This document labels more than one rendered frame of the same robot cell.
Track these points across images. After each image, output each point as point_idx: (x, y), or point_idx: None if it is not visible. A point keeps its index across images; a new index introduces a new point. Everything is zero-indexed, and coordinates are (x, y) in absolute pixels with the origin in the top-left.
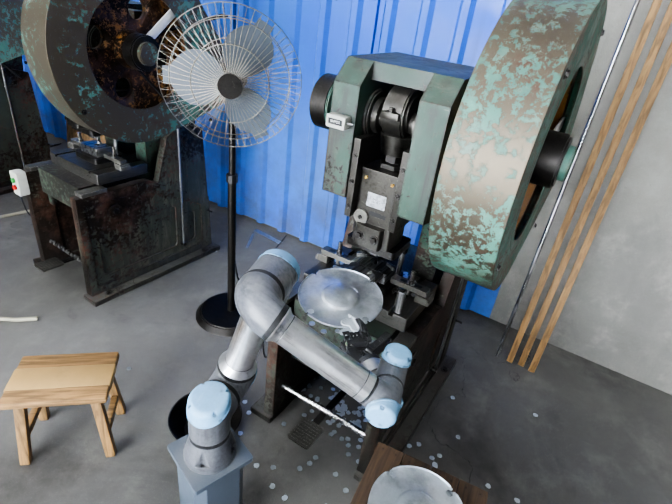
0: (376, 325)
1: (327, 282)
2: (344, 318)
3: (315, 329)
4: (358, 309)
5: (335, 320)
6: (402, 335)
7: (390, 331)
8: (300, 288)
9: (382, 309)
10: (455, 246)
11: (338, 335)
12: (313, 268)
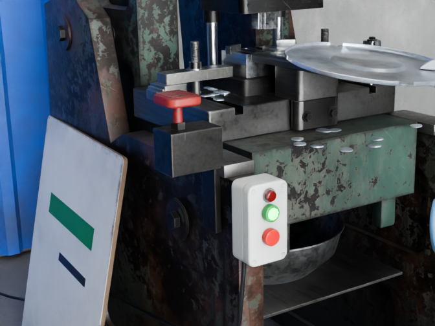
0: (368, 120)
1: (322, 61)
2: (427, 72)
3: (301, 195)
4: (406, 63)
5: (431, 77)
6: (399, 114)
7: (388, 116)
8: (329, 75)
9: (360, 90)
10: None
11: (344, 171)
12: (198, 106)
